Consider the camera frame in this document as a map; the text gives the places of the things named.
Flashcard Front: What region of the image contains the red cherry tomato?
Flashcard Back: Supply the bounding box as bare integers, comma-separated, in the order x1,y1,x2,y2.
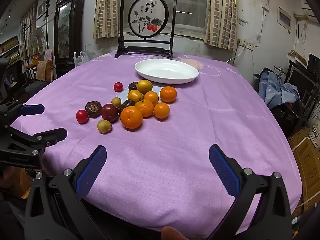
76,109,89,125
113,82,124,93

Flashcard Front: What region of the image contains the green jujube front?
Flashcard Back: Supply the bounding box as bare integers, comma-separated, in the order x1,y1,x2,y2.
97,120,112,134

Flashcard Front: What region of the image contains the green jujube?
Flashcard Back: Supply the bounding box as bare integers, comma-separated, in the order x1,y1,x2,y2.
111,97,122,108
97,120,112,134

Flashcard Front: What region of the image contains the dark brown water chestnut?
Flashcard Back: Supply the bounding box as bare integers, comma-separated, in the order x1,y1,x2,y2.
85,101,102,118

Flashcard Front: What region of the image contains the dark red plum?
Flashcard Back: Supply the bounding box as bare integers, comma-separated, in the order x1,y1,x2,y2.
101,103,118,123

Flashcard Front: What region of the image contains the large front mandarin orange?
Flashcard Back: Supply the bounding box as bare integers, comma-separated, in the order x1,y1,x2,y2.
120,106,143,129

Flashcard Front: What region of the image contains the red cherry tomato back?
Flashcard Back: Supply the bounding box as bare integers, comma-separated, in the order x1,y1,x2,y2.
113,82,124,93

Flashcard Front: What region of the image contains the orange mandarin with stem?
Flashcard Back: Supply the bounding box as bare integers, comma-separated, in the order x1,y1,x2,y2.
135,99,154,118

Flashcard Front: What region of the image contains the yellow persimmon front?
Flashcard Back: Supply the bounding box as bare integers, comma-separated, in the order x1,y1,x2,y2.
127,89,144,103

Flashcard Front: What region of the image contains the yellow persimmon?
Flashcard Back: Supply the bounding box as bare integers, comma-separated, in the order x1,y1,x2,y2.
127,89,144,103
136,80,153,94

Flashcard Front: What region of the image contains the dark chestnut back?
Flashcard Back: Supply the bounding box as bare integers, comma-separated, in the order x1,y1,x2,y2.
128,82,138,91

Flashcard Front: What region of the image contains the small smooth orange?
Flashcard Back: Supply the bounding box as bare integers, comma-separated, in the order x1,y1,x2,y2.
153,102,170,119

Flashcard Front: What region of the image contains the yellow persimmon back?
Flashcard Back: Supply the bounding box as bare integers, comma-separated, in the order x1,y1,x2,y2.
136,80,153,94

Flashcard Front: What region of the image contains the person's right hand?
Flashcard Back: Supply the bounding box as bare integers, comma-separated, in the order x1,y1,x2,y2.
161,226,188,240

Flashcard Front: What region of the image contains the electric standing fan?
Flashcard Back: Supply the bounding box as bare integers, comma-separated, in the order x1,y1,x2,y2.
31,27,44,53

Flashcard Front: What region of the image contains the white plastic bag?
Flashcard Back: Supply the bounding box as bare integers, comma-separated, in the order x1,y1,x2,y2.
73,50,97,67

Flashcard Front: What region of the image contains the white plastic bucket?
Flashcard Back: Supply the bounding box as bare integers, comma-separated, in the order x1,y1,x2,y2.
309,113,320,149

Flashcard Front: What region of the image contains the purple tablecloth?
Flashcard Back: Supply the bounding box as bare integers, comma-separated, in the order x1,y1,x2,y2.
13,54,302,238

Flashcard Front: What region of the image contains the blue clothes pile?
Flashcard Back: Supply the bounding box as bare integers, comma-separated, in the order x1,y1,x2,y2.
258,70,300,109

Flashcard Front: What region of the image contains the left beige checked curtain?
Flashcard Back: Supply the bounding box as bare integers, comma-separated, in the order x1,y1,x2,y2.
93,0,119,39

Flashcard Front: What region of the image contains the beige checked curtain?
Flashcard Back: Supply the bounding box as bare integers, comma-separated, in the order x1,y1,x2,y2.
204,0,238,51
93,0,119,39

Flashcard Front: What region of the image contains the dark wooden cabinet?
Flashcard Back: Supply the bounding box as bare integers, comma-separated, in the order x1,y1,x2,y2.
54,0,85,77

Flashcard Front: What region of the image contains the white oval plate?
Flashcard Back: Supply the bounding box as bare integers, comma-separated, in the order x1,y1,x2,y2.
135,59,199,85

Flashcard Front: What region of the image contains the framed persimmon painting screen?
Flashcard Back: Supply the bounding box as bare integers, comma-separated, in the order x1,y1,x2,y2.
114,0,177,59

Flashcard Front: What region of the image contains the right beige checked curtain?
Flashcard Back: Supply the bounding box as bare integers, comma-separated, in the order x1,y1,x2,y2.
204,0,238,51

